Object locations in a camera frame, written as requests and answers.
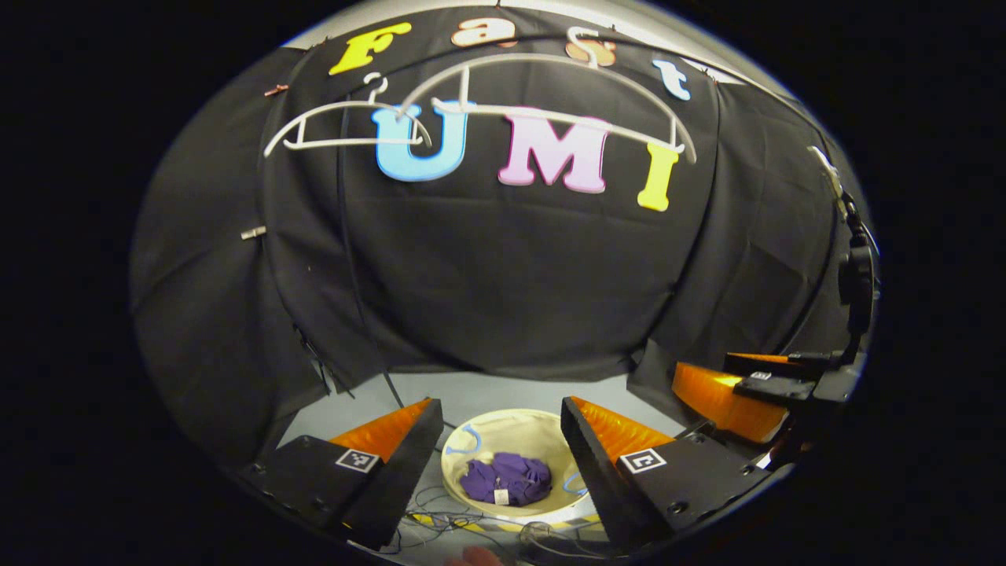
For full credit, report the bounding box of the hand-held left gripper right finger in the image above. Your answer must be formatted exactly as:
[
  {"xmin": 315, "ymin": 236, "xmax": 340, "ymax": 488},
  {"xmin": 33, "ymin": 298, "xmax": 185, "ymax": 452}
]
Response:
[{"xmin": 560, "ymin": 395, "xmax": 775, "ymax": 553}]

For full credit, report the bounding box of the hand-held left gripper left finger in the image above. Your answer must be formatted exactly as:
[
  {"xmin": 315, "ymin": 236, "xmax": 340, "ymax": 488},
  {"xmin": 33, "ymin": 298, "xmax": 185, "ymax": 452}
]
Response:
[{"xmin": 236, "ymin": 397, "xmax": 446, "ymax": 551}]

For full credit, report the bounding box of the purple jacket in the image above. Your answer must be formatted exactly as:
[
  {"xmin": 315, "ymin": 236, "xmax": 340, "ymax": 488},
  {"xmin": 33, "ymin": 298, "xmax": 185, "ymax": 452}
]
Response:
[{"xmin": 459, "ymin": 451, "xmax": 553, "ymax": 506}]

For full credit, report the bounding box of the cream round laundry hamper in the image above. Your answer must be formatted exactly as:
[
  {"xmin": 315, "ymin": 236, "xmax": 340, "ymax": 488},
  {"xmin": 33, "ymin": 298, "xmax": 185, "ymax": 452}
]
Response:
[{"xmin": 440, "ymin": 407, "xmax": 602, "ymax": 521}]

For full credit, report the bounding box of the white plastic clothes hanger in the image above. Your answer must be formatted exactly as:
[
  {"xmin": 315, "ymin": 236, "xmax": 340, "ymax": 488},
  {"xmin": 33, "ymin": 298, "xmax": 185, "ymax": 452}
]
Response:
[
  {"xmin": 395, "ymin": 26, "xmax": 698, "ymax": 164},
  {"xmin": 263, "ymin": 72, "xmax": 435, "ymax": 160}
]

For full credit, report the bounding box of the black backdrop cloth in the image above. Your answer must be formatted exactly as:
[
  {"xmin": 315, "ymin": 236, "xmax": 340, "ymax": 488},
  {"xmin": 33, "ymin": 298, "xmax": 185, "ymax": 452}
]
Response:
[{"xmin": 130, "ymin": 4, "xmax": 873, "ymax": 465}]

